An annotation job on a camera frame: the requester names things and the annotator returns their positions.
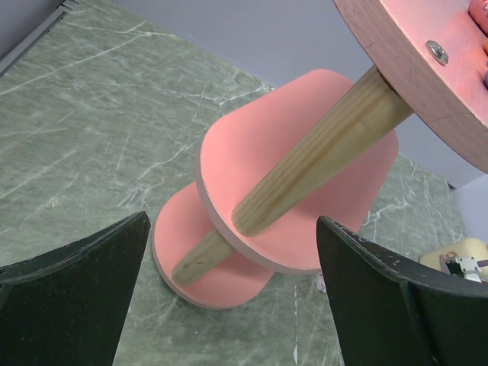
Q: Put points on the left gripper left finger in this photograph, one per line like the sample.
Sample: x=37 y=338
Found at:
x=68 y=306

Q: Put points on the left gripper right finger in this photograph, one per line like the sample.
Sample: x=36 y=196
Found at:
x=390 y=310

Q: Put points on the small purple bunny toy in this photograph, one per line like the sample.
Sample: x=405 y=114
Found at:
x=485 y=78

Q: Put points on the pink three-tier shelf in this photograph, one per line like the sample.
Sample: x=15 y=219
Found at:
x=320 y=145

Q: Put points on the pink white egg toy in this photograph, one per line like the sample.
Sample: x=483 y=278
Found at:
x=320 y=282

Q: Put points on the cream pump lotion bottle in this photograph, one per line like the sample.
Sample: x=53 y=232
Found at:
x=469 y=247

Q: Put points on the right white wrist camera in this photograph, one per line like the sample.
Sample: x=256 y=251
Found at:
x=467 y=267

